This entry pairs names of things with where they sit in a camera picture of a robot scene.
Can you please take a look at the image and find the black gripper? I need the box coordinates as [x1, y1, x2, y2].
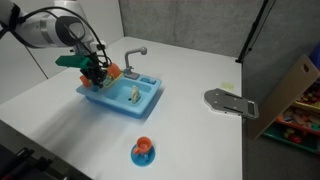
[79, 59, 108, 90]

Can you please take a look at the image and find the small orange toy cup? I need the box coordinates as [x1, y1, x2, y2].
[79, 75, 92, 88]

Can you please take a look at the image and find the yellow toy dish rack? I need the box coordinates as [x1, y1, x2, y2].
[99, 71, 124, 90]

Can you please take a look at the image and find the light blue toy sink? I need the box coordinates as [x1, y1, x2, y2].
[75, 72, 163, 120]

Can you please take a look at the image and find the grey toy faucet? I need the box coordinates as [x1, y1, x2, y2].
[123, 46, 148, 80]

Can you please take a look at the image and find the cream toy bottle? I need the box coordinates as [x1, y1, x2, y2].
[129, 85, 141, 104]

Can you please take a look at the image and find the blue toy saucer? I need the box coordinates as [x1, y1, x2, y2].
[130, 143, 156, 167]

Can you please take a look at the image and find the grey metal mounting plate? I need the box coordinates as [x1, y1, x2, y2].
[203, 87, 260, 120]

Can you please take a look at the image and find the black stand pole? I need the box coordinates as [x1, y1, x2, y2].
[235, 0, 270, 64]

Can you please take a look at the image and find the wooden toy shelf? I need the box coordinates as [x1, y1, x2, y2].
[248, 54, 320, 154]

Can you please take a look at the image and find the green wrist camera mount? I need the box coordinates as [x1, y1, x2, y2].
[54, 54, 93, 69]

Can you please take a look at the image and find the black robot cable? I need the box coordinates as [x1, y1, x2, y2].
[0, 4, 113, 73]

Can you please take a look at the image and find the orange teacup with handle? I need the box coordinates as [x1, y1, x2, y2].
[133, 136, 154, 156]

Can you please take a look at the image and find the black equipment frame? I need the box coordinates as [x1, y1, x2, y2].
[0, 143, 73, 180]

